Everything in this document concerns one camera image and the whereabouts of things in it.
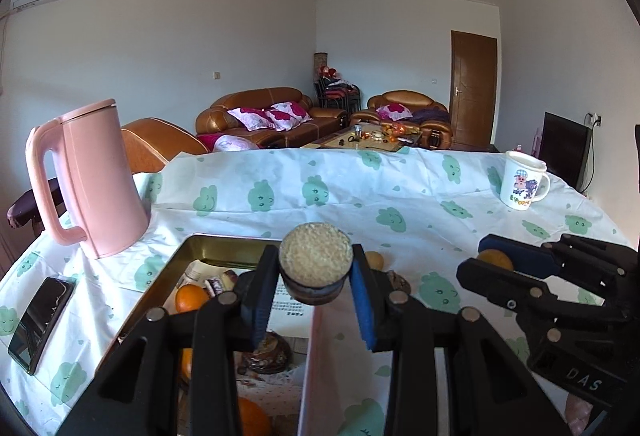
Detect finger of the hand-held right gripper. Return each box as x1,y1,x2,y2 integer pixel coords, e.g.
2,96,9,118
477,233,640,302
456,259,631,339

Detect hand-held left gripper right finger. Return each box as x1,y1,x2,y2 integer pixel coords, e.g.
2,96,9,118
350,243,571,436

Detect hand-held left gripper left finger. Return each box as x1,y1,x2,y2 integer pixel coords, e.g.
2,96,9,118
57,245,281,436

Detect pink metal tin box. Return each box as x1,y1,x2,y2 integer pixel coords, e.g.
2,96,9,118
117,233,321,436

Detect dark brown patterned pastry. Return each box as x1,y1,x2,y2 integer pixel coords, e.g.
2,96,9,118
387,270,412,294

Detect printed paper leaflet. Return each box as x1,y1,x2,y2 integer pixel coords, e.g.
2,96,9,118
185,260,315,436

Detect white cartoon mug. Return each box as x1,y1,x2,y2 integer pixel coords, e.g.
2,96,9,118
500,150,551,213

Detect black television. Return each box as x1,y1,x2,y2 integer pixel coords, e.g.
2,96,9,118
542,112,591,194

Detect white cloud-print tablecloth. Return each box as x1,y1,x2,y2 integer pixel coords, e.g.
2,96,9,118
0,147,640,436

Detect pink cushion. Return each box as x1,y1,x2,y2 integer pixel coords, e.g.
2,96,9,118
212,135,258,152

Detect cluttered coffee table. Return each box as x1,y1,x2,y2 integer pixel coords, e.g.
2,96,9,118
300,123,421,149

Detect dark purple blanket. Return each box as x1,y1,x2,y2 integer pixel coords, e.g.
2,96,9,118
410,109,451,123

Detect brown wooden door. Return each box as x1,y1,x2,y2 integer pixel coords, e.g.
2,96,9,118
449,30,498,147

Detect white pink floral pillow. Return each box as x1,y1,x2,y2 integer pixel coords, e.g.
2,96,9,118
376,104,413,121
227,107,276,131
265,101,313,124

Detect brown leather chair back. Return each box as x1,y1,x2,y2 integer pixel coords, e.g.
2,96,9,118
121,117,210,174

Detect brown leather sofa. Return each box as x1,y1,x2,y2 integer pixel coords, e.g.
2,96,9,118
195,87,348,149

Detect brown leather armchair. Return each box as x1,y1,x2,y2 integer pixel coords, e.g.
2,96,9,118
350,90,453,149

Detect pink electric kettle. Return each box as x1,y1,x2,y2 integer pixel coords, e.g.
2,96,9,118
26,99,150,260

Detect stacked dark chairs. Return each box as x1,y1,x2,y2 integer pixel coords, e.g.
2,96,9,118
314,79,362,114

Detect black smartphone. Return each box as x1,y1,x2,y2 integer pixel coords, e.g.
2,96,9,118
7,276,77,376

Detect dark cushioned wooden stool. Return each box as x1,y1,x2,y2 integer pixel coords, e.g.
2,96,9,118
6,179,63,229

